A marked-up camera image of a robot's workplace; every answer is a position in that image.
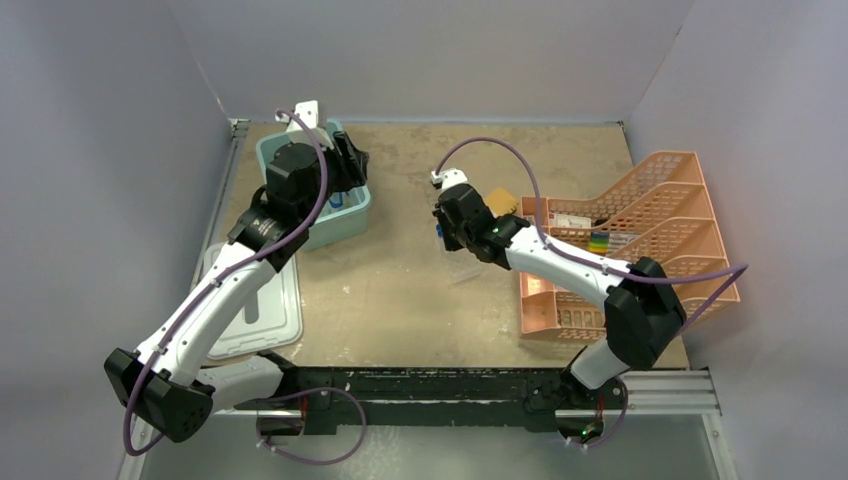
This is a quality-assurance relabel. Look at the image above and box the white plastic bin lid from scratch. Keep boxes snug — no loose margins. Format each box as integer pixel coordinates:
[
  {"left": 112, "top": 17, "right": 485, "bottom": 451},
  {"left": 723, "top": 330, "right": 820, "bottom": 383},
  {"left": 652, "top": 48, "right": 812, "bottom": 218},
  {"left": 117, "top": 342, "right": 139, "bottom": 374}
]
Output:
[{"left": 197, "top": 258, "right": 303, "bottom": 361}]

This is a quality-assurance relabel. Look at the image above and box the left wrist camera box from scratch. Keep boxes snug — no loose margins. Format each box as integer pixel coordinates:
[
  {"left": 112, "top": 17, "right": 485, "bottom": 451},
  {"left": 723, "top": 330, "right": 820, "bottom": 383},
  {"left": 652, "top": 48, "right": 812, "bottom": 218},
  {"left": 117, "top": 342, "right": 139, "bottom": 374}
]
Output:
[{"left": 284, "top": 100, "right": 333, "bottom": 149}]

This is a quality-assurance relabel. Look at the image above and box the yellow spiral notebook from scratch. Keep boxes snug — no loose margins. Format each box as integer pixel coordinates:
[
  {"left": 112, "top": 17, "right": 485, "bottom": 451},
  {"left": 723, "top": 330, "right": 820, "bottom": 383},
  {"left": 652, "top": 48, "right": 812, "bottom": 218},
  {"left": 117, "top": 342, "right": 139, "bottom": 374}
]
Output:
[{"left": 484, "top": 187, "right": 520, "bottom": 217}]

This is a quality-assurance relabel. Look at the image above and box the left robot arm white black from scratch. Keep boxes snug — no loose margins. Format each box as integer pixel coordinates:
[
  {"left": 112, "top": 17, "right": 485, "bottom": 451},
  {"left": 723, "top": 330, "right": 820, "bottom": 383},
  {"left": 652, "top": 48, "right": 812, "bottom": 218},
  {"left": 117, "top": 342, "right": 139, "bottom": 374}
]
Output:
[{"left": 104, "top": 131, "right": 369, "bottom": 455}]

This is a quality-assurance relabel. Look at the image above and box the orange plastic file organizer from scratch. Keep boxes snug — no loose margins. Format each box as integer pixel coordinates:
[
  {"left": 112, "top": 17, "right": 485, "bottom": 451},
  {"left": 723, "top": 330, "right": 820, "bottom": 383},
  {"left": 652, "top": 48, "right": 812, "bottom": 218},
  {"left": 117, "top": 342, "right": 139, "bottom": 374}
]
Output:
[{"left": 518, "top": 151, "right": 730, "bottom": 343}]

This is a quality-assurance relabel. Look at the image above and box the teal plastic bin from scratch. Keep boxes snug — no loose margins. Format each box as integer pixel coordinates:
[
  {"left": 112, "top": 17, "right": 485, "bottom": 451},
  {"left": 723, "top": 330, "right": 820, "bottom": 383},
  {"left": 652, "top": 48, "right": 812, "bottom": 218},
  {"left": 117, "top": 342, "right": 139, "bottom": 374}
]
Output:
[{"left": 256, "top": 120, "right": 371, "bottom": 251}]

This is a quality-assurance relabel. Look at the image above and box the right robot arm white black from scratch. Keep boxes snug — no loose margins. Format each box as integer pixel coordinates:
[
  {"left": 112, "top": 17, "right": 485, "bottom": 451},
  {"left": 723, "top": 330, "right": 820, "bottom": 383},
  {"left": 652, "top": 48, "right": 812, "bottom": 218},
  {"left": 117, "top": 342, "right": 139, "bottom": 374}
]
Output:
[{"left": 433, "top": 182, "right": 686, "bottom": 407}]

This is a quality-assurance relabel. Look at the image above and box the clear plastic tube rack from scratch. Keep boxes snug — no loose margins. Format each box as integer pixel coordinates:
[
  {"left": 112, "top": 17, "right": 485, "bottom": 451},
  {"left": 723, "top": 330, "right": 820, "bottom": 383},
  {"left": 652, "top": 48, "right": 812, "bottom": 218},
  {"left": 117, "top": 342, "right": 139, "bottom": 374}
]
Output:
[{"left": 447, "top": 252, "right": 483, "bottom": 283}]

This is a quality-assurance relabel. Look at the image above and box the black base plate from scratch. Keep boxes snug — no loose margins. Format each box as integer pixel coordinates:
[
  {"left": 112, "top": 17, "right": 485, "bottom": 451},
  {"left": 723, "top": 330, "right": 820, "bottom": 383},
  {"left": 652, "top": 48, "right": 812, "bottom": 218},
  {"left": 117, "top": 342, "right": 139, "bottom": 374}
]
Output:
[{"left": 235, "top": 366, "right": 627, "bottom": 440}]

